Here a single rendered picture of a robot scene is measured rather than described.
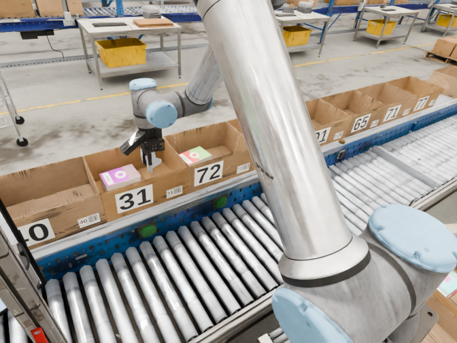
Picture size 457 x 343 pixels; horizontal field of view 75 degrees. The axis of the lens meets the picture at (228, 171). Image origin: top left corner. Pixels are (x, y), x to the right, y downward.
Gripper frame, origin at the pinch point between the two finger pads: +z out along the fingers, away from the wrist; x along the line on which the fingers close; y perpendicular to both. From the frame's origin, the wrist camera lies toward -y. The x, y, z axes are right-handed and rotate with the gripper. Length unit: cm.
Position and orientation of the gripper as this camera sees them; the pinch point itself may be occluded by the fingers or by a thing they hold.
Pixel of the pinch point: (146, 167)
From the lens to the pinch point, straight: 128.6
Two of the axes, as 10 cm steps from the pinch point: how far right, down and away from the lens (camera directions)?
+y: 8.3, -2.9, 4.7
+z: -0.8, 7.8, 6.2
